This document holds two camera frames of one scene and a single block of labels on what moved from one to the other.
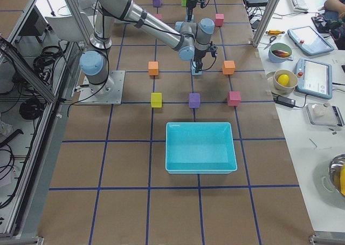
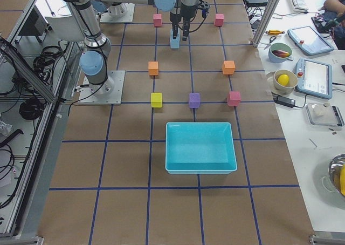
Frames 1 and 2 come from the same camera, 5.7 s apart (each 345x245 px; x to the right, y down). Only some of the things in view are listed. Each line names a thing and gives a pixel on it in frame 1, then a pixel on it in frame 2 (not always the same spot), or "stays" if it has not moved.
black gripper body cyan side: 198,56 → 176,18
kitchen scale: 324,114 stays
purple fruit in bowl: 280,53 stays
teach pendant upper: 311,42 stays
